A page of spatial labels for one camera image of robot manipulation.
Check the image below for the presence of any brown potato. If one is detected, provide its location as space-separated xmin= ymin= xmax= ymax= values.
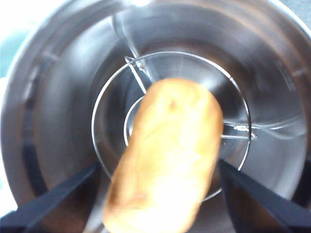
xmin=102 ymin=77 xmax=224 ymax=233

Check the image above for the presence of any wire steamer rack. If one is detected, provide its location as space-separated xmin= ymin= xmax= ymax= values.
xmin=91 ymin=51 xmax=258 ymax=202

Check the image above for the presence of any green pot with handle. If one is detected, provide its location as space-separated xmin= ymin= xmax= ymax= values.
xmin=0 ymin=0 xmax=311 ymax=233

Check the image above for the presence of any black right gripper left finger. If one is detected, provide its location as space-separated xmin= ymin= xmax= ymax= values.
xmin=0 ymin=161 xmax=100 ymax=233

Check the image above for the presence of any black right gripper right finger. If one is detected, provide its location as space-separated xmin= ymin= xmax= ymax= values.
xmin=220 ymin=159 xmax=311 ymax=233

